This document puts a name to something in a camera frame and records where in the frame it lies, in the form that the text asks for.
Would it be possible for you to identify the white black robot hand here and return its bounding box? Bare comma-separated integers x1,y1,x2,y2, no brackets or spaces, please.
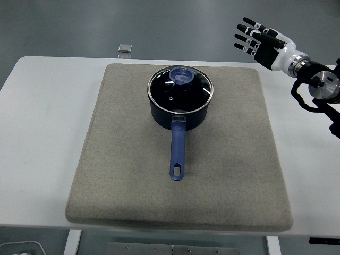
233,16,302,72

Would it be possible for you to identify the glass pot lid blue knob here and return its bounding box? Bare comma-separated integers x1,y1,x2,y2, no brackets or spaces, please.
147,66,214,114

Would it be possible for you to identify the beige grey table mat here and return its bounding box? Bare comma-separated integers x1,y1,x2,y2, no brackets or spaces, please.
65,63,294,231

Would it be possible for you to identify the white table leg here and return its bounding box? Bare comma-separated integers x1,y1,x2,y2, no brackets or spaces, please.
63,228,82,255
266,235,282,255

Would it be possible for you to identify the black bar under table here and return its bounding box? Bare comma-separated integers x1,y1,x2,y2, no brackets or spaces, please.
309,237,340,245

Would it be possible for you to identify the grey metal plate with screws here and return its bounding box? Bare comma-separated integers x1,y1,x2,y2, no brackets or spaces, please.
107,241,240,255

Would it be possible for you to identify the white grey tray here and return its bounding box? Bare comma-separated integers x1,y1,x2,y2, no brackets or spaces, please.
0,240,45,255

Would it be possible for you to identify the dark blue pot long handle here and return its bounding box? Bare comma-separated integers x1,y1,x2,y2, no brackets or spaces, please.
149,94,209,182

